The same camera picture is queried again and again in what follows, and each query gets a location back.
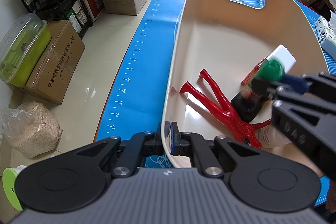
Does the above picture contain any green lidded plastic container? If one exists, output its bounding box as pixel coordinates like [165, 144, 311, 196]
[1, 13, 51, 88]

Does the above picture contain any white tissue box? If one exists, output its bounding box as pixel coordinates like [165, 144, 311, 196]
[315, 11, 336, 60]

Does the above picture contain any green white round lid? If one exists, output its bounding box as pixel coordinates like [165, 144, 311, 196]
[2, 165, 26, 211]

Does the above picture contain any black small object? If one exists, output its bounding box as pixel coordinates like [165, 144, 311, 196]
[231, 91, 266, 123]

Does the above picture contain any red glitter box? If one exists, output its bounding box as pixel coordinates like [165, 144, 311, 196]
[240, 57, 266, 86]

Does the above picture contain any blue silicone table mat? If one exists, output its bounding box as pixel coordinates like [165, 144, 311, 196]
[93, 0, 336, 208]

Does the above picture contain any floor cardboard box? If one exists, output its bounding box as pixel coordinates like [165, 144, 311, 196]
[23, 20, 85, 105]

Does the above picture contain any white charger adapter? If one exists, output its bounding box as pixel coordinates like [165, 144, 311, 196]
[266, 44, 296, 73]

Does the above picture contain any plastic bag of grain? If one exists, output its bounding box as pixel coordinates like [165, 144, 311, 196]
[1, 101, 63, 159]

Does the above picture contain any white pill bottle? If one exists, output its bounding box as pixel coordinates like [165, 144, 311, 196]
[255, 125, 291, 148]

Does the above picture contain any red plastic figurine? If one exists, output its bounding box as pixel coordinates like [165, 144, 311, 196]
[179, 69, 272, 149]

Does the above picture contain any beige plastic storage bin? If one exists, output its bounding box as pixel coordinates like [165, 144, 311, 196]
[161, 0, 328, 154]

